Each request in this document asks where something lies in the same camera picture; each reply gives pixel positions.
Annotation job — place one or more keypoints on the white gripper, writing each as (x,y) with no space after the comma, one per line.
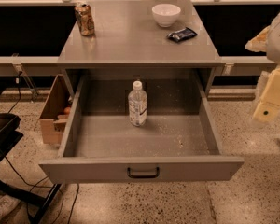
(279,42)

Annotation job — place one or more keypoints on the clear plastic water bottle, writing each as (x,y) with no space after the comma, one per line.
(137,99)

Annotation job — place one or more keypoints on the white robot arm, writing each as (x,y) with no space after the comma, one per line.
(273,41)

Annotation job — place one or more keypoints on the open grey drawer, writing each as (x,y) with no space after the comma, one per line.
(99,142)

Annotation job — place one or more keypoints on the dark blue snack packet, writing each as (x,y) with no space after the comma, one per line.
(182,35)

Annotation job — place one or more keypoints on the white ceramic bowl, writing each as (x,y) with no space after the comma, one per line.
(165,15)

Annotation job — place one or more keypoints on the grey metal cabinet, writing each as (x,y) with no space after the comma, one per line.
(129,44)

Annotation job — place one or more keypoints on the gold drink can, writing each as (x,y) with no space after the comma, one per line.
(84,19)

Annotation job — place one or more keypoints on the orange fruit in box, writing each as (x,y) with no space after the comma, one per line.
(67,110)

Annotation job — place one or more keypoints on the cardboard box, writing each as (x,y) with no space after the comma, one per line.
(52,118)

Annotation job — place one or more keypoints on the white shoe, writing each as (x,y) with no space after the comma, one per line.
(7,205)

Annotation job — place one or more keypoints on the right metal rail bracket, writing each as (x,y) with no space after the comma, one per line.
(227,69)

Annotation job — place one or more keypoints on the metal rail bracket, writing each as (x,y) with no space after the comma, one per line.
(227,69)
(21,72)

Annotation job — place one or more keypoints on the black drawer handle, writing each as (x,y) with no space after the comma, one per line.
(147,174)

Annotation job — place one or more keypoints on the left metal rail bracket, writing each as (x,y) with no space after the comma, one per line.
(21,72)

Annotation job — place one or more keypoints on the black chair frame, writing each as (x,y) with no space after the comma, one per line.
(20,169)

